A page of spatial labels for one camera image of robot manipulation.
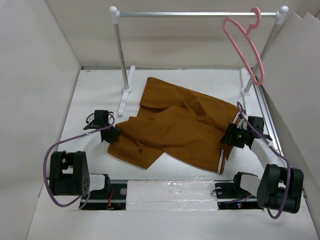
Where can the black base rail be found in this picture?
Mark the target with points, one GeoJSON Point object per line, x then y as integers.
{"type": "Point", "coordinates": [169, 195]}

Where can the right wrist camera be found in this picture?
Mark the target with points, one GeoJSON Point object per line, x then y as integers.
{"type": "Point", "coordinates": [243, 122]}

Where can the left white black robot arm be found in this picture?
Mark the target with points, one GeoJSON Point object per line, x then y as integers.
{"type": "Point", "coordinates": [69, 173]}

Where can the brown trousers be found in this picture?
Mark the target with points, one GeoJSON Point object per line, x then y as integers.
{"type": "Point", "coordinates": [185, 124]}

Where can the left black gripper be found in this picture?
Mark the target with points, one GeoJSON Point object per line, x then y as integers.
{"type": "Point", "coordinates": [115, 133]}

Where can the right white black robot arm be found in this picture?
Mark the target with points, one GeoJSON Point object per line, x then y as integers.
{"type": "Point", "coordinates": [280, 187]}

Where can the white metal clothes rack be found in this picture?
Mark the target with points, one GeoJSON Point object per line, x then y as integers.
{"type": "Point", "coordinates": [245, 22]}

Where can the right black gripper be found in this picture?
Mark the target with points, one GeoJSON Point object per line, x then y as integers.
{"type": "Point", "coordinates": [232, 128]}

